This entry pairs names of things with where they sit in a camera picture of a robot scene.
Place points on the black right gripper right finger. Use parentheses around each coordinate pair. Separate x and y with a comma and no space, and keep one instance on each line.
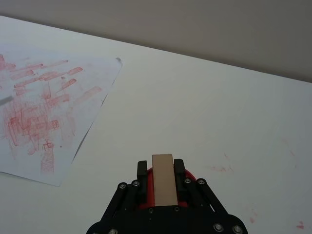
(195,195)

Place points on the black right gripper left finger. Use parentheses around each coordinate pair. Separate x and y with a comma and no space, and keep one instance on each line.
(126,197)

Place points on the white paper with red stamps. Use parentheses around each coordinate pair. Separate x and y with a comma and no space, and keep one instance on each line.
(85,109)

